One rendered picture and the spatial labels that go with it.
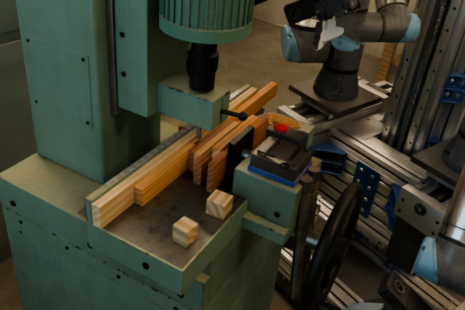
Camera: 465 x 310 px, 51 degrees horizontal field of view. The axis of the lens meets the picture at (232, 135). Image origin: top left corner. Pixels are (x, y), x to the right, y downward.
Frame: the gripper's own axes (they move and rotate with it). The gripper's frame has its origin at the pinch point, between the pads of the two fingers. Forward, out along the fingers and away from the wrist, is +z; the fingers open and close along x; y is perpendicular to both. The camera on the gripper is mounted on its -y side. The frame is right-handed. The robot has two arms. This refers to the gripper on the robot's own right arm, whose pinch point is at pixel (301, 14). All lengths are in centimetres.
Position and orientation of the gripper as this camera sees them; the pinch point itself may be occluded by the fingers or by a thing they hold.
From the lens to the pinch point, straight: 99.5
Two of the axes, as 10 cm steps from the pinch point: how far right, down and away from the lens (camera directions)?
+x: 3.3, 9.1, 2.6
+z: -5.0, 4.0, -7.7
